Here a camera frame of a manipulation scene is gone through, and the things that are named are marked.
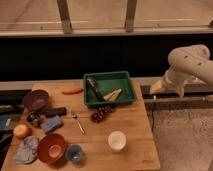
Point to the orange red bowl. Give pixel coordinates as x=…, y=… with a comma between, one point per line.
x=51, y=148

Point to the grey blue cloth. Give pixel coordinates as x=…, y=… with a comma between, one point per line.
x=27, y=150

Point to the purple bowl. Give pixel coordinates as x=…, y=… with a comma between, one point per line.
x=36, y=100

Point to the black rectangular block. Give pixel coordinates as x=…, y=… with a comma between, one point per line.
x=61, y=111

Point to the small blue bowl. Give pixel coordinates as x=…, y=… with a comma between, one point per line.
x=74, y=153

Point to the dark utensil in tray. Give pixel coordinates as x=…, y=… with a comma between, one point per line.
x=92, y=84

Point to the metal fork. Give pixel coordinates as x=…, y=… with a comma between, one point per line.
x=74, y=115

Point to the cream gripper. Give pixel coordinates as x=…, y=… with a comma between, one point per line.
x=172, y=80

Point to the right wooden window post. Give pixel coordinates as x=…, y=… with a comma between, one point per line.
x=130, y=15

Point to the blue sponge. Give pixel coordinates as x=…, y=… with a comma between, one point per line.
x=51, y=124

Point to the left wooden window post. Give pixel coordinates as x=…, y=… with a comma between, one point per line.
x=64, y=16

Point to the orange fruit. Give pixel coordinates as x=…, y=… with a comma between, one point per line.
x=21, y=131

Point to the bunch of dark grapes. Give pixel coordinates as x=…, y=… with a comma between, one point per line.
x=100, y=114

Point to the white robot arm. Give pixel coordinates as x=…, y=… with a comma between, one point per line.
x=185, y=62

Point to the green plastic tray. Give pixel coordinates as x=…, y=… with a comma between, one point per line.
x=107, y=82

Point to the white cup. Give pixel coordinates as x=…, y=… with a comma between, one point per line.
x=117, y=141

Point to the red chili pepper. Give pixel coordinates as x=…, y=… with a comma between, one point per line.
x=73, y=91

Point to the cream wedge in tray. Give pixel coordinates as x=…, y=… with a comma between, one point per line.
x=113, y=95

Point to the wooden window post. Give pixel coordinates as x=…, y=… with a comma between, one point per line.
x=64, y=16
x=130, y=15

